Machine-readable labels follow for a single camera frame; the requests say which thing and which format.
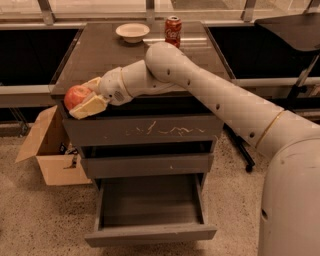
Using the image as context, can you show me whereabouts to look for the white bowl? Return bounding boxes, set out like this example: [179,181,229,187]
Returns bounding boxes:
[116,23,150,43]

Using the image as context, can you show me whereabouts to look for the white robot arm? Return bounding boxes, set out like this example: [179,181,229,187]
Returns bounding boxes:
[64,42,320,256]

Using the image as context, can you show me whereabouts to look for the grey top drawer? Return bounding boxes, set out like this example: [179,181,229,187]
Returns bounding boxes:
[63,95,223,146]

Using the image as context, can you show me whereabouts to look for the red cola can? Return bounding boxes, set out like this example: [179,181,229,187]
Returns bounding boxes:
[165,16,182,48]

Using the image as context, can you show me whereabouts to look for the black rolling stand table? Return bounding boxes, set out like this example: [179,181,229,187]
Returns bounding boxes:
[212,13,320,157]

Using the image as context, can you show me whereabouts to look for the red apple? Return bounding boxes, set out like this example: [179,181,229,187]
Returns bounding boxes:
[64,85,91,110]

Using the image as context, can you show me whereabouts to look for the grey drawer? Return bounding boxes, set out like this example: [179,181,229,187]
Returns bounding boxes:
[63,95,223,146]
[85,174,216,247]
[81,141,214,179]

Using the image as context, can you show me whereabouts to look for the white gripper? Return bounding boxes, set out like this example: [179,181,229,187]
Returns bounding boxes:
[69,67,133,120]

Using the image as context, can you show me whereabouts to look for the open cardboard box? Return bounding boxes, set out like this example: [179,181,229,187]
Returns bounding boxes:
[16,106,91,186]

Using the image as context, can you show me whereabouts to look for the grey window sill rail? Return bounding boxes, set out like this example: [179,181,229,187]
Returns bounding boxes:
[0,77,320,109]

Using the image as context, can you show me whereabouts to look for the grey middle drawer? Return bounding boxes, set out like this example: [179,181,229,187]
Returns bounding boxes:
[81,141,214,179]

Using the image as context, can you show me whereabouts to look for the grey bottom drawer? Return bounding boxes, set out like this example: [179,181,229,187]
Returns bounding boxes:
[85,174,216,247]

